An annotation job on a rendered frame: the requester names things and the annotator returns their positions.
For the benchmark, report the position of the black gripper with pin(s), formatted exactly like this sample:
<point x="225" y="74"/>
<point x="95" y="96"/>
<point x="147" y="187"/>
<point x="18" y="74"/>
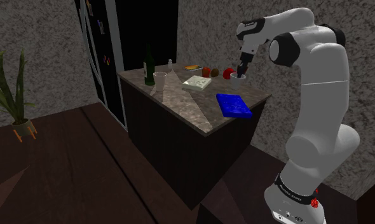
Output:
<point x="245" y="59"/>

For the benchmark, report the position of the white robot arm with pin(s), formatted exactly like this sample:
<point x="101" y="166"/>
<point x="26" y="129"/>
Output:
<point x="323" y="102"/>

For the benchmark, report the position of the red apple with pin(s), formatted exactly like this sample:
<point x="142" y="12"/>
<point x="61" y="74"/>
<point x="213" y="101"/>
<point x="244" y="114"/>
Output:
<point x="227" y="74"/>

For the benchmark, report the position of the brown round fruit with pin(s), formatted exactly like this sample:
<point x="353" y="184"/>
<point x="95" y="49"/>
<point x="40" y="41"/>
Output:
<point x="214" y="73"/>

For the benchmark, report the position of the red bell pepper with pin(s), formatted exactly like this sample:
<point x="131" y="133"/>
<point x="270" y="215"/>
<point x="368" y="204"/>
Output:
<point x="206" y="72"/>

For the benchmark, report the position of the blue flat box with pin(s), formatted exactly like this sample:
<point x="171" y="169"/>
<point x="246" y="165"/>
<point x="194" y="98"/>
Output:
<point x="234" y="106"/>

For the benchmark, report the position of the orange and yellow book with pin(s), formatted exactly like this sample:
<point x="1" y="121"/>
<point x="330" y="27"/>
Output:
<point x="192" y="67"/>

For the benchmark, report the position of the white flat box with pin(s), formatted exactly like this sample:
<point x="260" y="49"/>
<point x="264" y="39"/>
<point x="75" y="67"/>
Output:
<point x="196" y="82"/>

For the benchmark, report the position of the small clear shaker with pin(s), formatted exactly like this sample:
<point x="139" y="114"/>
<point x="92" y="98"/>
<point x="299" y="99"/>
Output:
<point x="170" y="65"/>

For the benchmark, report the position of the tall white cup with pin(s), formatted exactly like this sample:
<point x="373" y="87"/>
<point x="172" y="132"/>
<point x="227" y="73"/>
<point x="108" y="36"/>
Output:
<point x="159" y="81"/>

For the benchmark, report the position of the dark green wine bottle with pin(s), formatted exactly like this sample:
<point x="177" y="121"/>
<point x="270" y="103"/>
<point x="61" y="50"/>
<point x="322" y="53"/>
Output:
<point x="149" y="69"/>

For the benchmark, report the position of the black refrigerator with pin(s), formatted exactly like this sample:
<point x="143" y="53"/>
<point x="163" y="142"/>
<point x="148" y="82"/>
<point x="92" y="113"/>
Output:
<point x="134" y="37"/>

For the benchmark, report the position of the dark kitchen island cabinet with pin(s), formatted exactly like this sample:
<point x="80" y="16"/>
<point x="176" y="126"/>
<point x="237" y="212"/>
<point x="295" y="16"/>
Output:
<point x="169" y="149"/>

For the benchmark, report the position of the green potted plant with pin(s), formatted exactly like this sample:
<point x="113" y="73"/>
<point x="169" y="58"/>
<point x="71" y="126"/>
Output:
<point x="15" y="102"/>

